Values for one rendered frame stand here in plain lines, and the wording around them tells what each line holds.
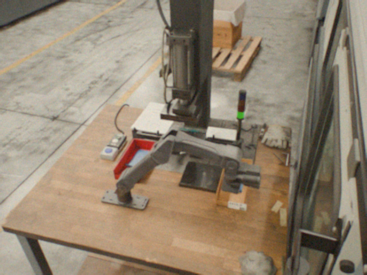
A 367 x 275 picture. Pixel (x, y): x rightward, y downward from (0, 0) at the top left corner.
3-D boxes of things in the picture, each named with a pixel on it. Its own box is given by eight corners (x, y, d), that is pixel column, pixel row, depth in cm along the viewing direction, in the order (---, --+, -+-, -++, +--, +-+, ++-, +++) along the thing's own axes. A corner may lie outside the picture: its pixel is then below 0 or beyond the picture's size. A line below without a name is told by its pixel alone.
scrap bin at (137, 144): (114, 179, 158) (112, 169, 154) (135, 147, 177) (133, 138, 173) (138, 184, 155) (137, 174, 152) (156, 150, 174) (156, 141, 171)
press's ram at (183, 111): (159, 125, 161) (155, 67, 143) (175, 98, 181) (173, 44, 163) (196, 130, 157) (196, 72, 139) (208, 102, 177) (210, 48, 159)
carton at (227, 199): (215, 205, 144) (216, 193, 140) (225, 168, 163) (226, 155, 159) (245, 212, 141) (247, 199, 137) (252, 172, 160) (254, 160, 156)
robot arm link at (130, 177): (130, 183, 145) (178, 145, 126) (124, 195, 140) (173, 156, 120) (118, 175, 143) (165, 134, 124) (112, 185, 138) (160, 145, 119)
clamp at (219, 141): (205, 152, 173) (206, 136, 166) (207, 148, 175) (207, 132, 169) (234, 156, 169) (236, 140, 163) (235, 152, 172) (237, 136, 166)
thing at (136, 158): (125, 168, 163) (125, 164, 161) (139, 149, 175) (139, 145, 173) (139, 171, 161) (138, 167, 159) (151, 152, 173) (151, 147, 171)
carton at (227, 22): (209, 30, 533) (210, -5, 502) (247, 34, 512) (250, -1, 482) (193, 45, 484) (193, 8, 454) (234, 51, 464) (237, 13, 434)
